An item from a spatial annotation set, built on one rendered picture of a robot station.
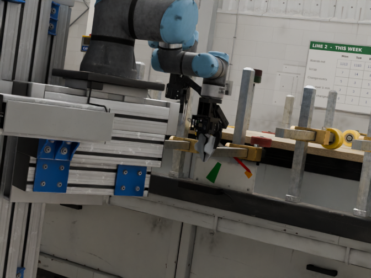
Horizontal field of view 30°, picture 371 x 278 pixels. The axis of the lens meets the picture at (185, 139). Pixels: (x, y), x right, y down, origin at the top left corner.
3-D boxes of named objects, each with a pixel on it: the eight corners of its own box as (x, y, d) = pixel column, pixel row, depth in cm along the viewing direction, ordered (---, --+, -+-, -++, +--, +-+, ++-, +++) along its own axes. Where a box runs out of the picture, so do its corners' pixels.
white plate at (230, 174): (252, 193, 254) (256, 167, 253) (191, 181, 267) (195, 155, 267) (253, 193, 254) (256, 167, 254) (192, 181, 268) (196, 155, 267)
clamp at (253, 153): (254, 161, 254) (256, 148, 253) (222, 155, 261) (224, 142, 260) (261, 161, 259) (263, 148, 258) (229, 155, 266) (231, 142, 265)
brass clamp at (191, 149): (195, 153, 266) (197, 140, 266) (166, 148, 273) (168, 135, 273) (203, 153, 271) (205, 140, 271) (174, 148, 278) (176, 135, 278)
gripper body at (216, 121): (188, 132, 228) (194, 95, 227) (201, 133, 235) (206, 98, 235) (208, 135, 224) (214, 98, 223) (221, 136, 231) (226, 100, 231)
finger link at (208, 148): (197, 161, 228) (201, 133, 227) (205, 161, 233) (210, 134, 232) (205, 162, 226) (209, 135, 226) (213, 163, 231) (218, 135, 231)
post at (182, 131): (175, 188, 272) (193, 67, 269) (168, 186, 274) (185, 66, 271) (180, 188, 275) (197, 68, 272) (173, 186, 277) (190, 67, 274)
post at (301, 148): (292, 219, 246) (313, 86, 244) (284, 217, 248) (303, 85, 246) (296, 219, 249) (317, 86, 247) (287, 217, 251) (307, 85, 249)
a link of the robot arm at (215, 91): (208, 85, 235) (230, 88, 230) (207, 99, 235) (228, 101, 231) (197, 83, 228) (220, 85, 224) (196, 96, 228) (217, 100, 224)
